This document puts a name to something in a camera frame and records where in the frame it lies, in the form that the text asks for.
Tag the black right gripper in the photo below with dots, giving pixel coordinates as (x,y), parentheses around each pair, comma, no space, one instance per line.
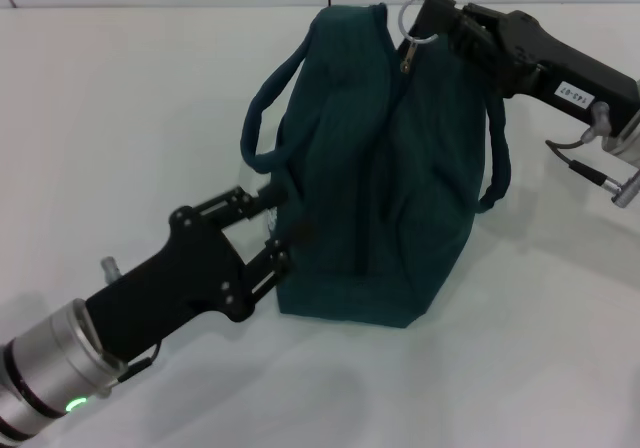
(550,63)

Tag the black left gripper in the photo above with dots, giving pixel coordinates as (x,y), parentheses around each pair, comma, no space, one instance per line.
(190,273)

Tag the dark teal insulated lunch bag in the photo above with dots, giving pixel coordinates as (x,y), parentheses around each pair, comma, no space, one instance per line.
(380,168)

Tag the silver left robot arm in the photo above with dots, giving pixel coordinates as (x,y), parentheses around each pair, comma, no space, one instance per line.
(50,363)

